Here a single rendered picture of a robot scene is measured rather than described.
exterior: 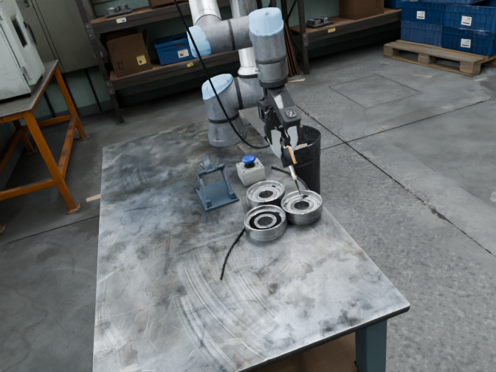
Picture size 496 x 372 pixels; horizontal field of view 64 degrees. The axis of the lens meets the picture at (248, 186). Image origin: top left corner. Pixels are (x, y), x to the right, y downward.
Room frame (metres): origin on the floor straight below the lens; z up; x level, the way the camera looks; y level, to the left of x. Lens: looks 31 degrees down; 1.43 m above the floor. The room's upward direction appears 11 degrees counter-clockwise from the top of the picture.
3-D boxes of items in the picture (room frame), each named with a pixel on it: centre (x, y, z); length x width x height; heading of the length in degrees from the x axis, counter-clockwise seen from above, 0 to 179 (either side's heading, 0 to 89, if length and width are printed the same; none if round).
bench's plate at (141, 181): (1.02, 0.15, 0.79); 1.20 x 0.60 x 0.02; 11
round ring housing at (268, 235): (0.80, -0.03, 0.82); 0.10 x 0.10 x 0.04
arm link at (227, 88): (1.40, 0.03, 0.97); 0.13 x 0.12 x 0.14; 92
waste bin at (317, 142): (2.08, -0.30, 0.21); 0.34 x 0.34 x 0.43
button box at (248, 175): (1.07, -0.02, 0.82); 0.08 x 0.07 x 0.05; 11
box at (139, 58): (4.37, 0.96, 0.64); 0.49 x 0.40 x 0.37; 106
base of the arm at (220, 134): (1.40, 0.04, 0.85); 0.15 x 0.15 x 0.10
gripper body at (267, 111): (0.96, -0.11, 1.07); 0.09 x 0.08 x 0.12; 14
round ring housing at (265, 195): (0.92, -0.04, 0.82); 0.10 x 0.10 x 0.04
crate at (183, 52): (4.50, 0.43, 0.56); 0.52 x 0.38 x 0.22; 98
